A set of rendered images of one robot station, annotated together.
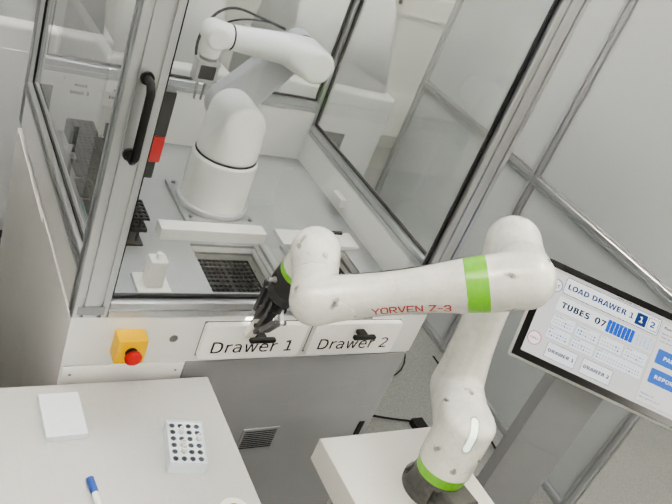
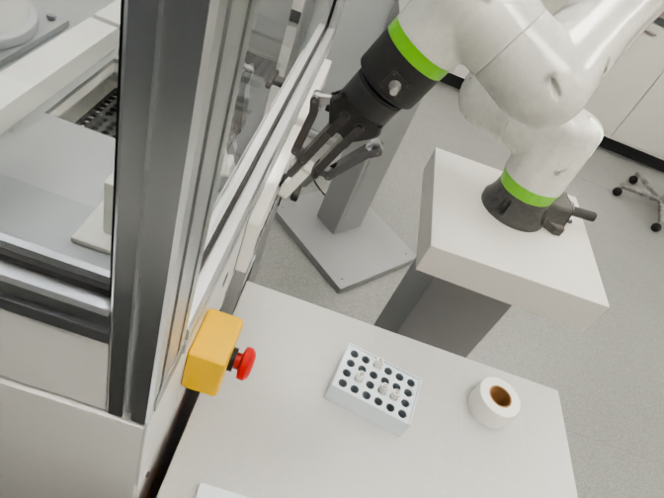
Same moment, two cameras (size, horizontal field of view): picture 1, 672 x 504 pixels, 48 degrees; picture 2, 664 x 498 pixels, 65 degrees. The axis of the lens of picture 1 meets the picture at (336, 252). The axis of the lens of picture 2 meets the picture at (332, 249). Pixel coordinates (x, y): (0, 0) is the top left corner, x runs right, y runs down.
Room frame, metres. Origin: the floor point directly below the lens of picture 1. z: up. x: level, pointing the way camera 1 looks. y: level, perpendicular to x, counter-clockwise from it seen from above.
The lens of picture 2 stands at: (1.10, 0.62, 1.41)
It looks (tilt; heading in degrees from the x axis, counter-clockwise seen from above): 42 degrees down; 301
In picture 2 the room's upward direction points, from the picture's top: 25 degrees clockwise
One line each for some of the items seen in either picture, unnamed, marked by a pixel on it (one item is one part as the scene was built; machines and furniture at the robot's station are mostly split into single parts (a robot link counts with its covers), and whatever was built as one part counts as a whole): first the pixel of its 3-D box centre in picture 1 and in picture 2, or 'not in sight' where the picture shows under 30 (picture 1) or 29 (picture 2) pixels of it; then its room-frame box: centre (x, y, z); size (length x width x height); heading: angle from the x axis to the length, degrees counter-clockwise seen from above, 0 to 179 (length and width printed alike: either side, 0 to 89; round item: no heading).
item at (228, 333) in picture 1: (253, 339); (271, 192); (1.56, 0.11, 0.87); 0.29 x 0.02 x 0.11; 128
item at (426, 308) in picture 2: not in sight; (424, 328); (1.35, -0.43, 0.38); 0.30 x 0.30 x 0.76; 37
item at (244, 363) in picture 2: (132, 356); (241, 362); (1.32, 0.34, 0.88); 0.04 x 0.03 x 0.04; 128
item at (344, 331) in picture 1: (354, 336); (308, 108); (1.76, -0.14, 0.87); 0.29 x 0.02 x 0.11; 128
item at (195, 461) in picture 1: (184, 446); (373, 388); (1.22, 0.14, 0.78); 0.12 x 0.08 x 0.04; 28
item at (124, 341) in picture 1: (129, 347); (214, 353); (1.35, 0.36, 0.88); 0.07 x 0.05 x 0.07; 128
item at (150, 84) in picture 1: (140, 122); not in sight; (1.29, 0.44, 1.45); 0.05 x 0.03 x 0.19; 38
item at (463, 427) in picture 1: (456, 437); (545, 148); (1.37, -0.42, 0.99); 0.16 x 0.13 x 0.19; 7
